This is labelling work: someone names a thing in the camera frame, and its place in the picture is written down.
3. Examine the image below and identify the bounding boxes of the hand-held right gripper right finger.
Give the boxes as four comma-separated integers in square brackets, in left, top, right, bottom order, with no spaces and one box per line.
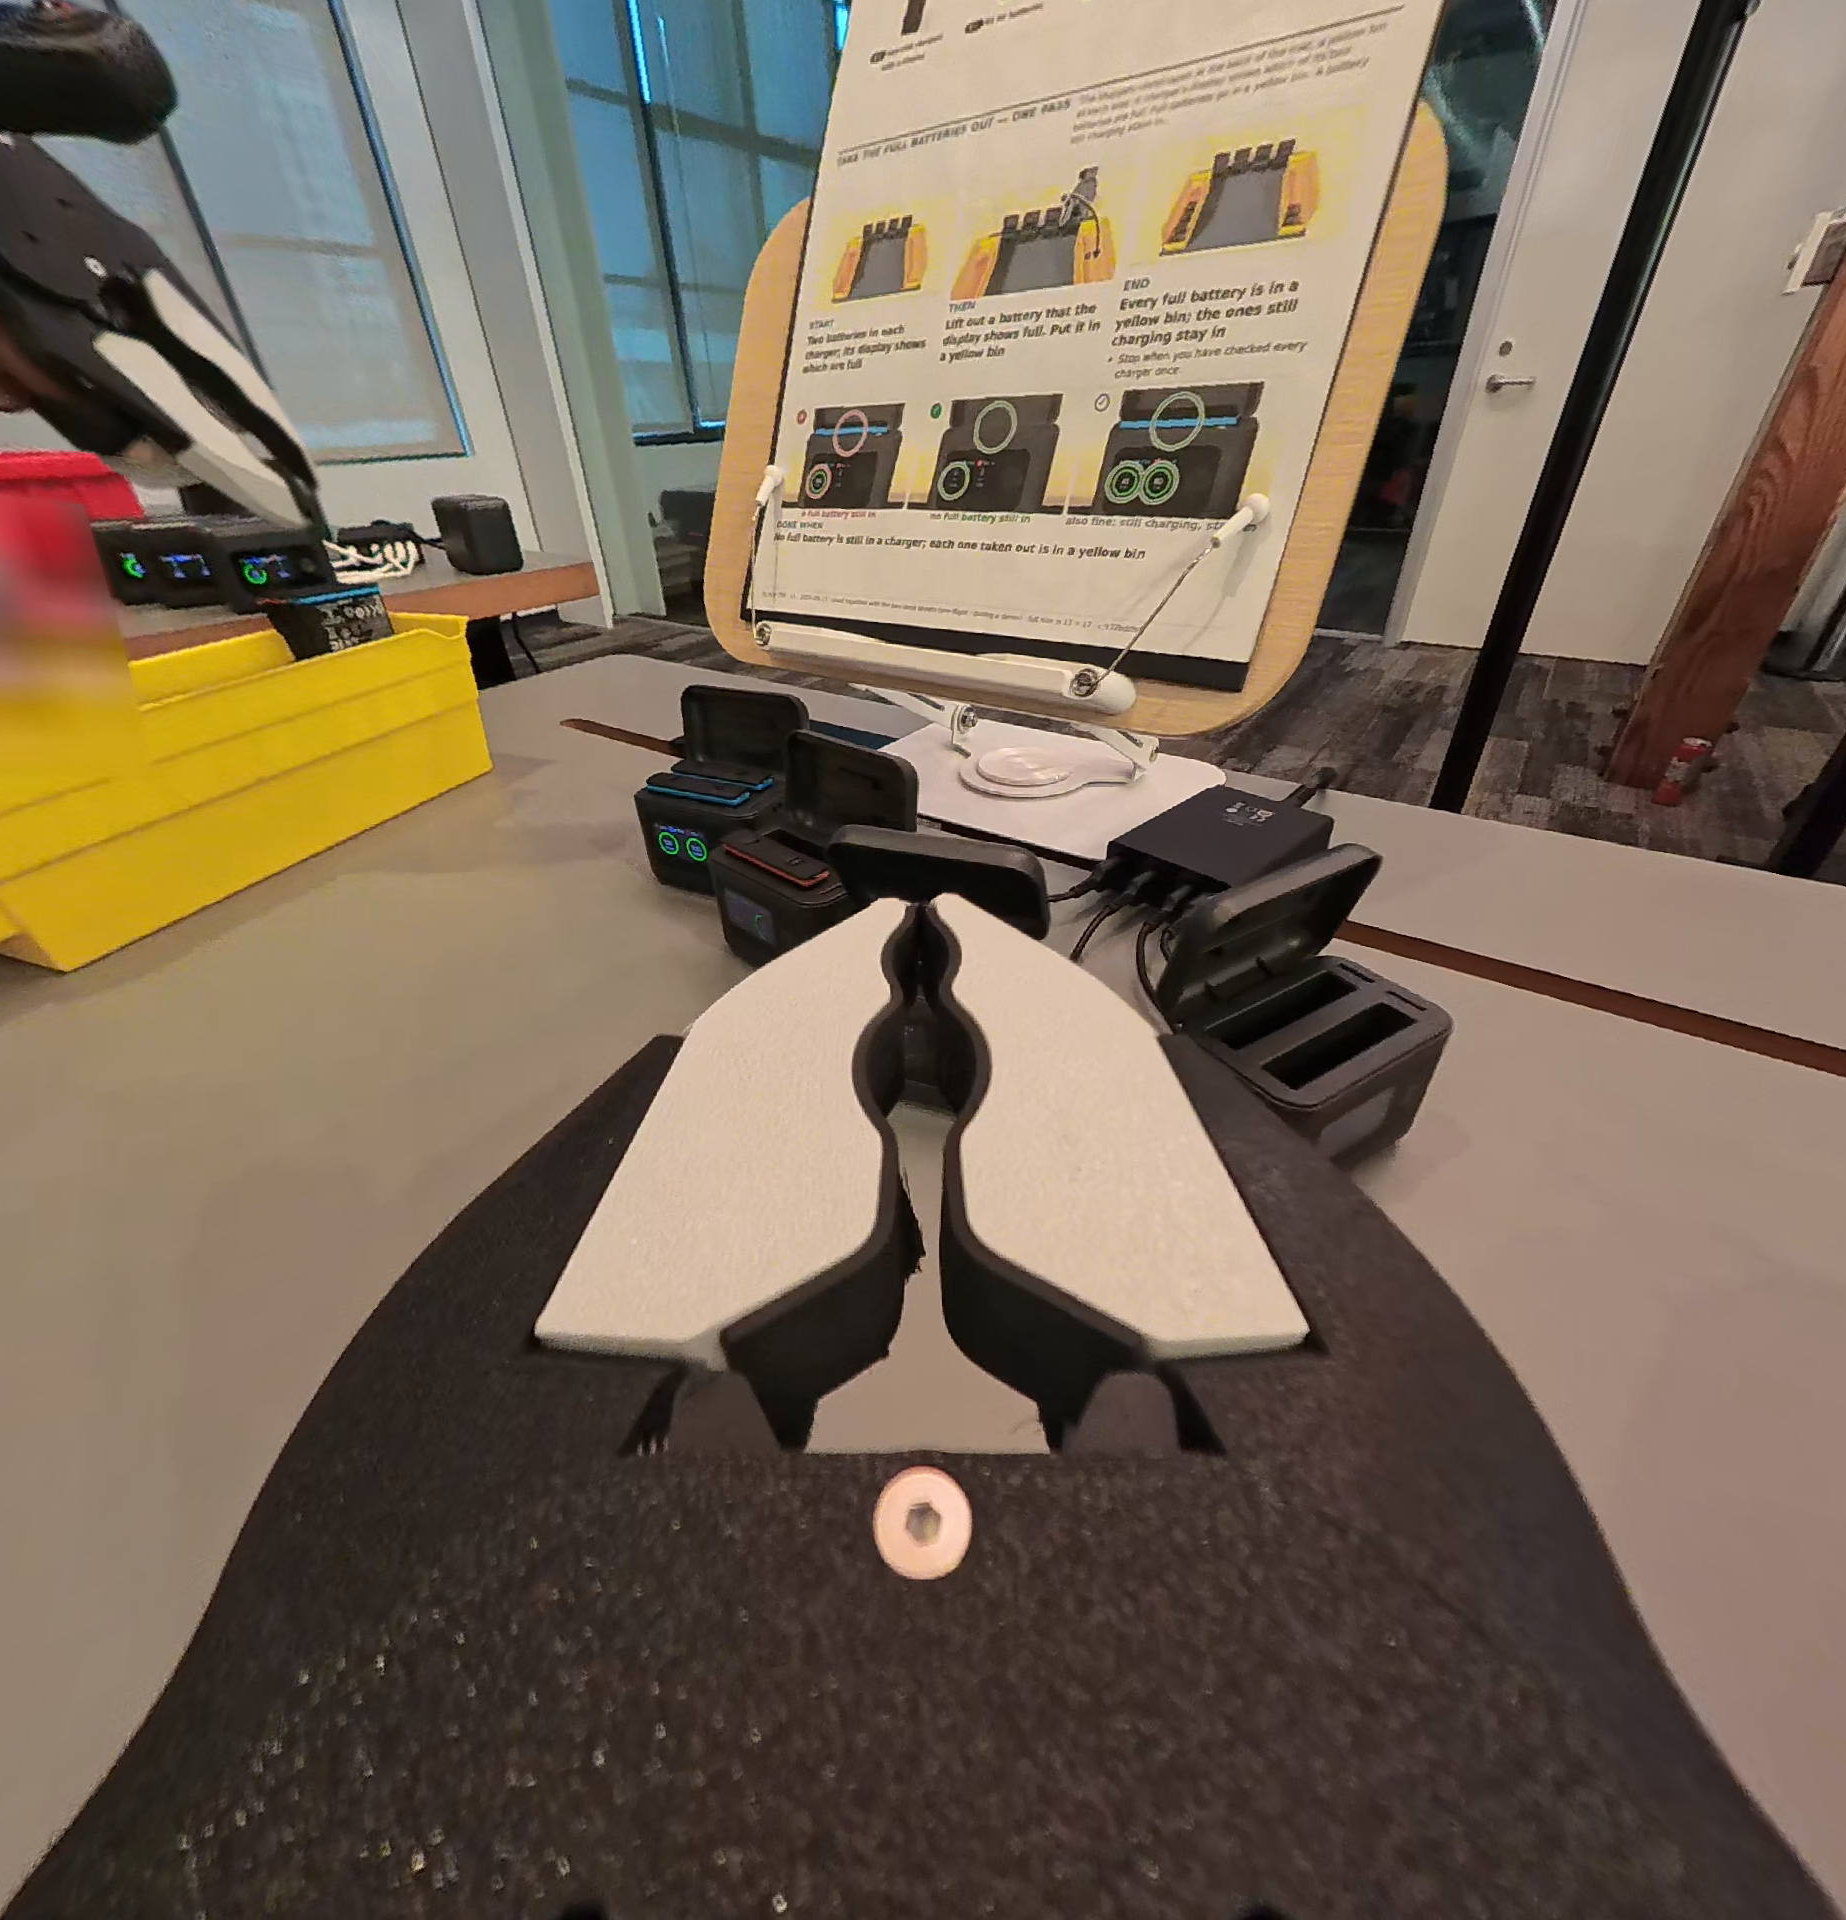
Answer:
[930,893,1316,1453]

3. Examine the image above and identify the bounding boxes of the yellow plastic bin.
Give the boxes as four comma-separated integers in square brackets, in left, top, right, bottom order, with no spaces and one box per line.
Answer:
[0,607,494,974]

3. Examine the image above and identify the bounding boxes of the wooden edged table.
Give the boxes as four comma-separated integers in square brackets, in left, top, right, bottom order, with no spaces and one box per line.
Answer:
[105,547,599,641]

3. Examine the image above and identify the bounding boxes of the white door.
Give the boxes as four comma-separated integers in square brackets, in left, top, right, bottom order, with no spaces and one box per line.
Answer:
[1395,0,1592,649]

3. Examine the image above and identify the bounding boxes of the white paper poster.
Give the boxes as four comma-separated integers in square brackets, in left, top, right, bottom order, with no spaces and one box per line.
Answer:
[751,0,1450,670]

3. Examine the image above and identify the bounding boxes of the wooden pillar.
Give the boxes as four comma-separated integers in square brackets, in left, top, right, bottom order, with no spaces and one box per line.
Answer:
[1604,181,1846,799]

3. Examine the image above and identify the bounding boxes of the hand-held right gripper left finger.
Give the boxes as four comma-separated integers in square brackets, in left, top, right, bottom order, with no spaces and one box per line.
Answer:
[530,896,926,1453]

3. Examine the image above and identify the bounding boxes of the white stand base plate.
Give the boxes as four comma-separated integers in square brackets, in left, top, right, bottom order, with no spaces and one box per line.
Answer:
[878,726,1227,864]

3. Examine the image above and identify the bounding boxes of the black charging hub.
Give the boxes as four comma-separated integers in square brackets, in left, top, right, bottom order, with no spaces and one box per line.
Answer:
[1106,795,1339,907]

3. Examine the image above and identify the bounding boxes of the dark desk black legs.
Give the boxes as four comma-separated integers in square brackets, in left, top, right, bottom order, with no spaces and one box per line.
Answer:
[1771,690,1846,881]

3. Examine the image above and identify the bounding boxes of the red cardboard box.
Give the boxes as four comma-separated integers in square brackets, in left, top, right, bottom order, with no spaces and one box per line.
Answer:
[0,451,135,505]

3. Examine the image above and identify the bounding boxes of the instruction sheet on wooden stand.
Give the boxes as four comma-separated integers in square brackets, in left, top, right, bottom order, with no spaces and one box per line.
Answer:
[705,96,1450,739]

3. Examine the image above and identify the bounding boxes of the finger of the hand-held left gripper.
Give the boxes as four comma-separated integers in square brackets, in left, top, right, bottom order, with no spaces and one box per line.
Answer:
[140,262,329,531]
[91,326,308,525]

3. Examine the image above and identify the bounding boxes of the bundle of black batteries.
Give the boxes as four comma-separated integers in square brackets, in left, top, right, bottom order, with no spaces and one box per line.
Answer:
[267,592,404,663]

